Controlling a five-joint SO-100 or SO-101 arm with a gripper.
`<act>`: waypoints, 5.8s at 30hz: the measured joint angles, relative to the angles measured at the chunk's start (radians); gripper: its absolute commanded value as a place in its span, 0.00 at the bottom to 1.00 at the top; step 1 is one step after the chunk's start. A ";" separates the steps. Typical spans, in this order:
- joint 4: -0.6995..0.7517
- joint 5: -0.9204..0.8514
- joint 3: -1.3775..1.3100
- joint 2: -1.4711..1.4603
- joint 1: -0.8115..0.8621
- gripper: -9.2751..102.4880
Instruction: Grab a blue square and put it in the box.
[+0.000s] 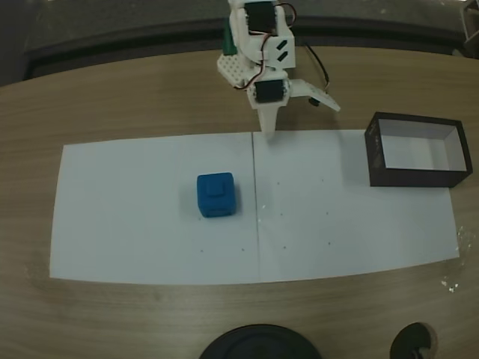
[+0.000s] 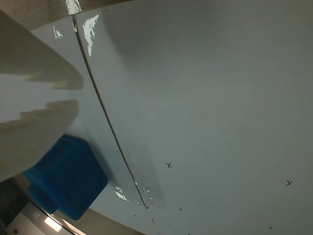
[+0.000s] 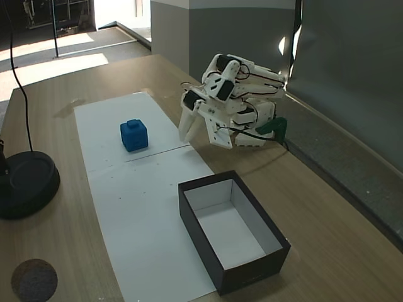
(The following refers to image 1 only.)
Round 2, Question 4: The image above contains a white paper sheet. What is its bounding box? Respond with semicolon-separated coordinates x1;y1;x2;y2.
251;128;461;283
49;132;261;286

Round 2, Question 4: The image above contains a black cable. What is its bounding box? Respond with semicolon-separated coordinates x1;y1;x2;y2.
302;42;332;108

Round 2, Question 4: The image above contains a black table cable hole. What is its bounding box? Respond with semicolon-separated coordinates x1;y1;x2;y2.
389;322;439;359

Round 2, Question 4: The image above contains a grey metal frame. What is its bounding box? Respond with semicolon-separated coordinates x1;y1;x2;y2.
457;0;479;61

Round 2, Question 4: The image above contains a blue cube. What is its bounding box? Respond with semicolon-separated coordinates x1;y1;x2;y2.
196;171;238;219

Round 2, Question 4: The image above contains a black round object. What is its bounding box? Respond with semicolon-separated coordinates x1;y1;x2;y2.
198;324;321;359

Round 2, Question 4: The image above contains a brown box white inside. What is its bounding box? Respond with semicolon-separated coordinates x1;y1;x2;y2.
364;111;474;189

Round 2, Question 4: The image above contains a green clamp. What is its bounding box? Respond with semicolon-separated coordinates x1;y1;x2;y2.
222;21;238;57

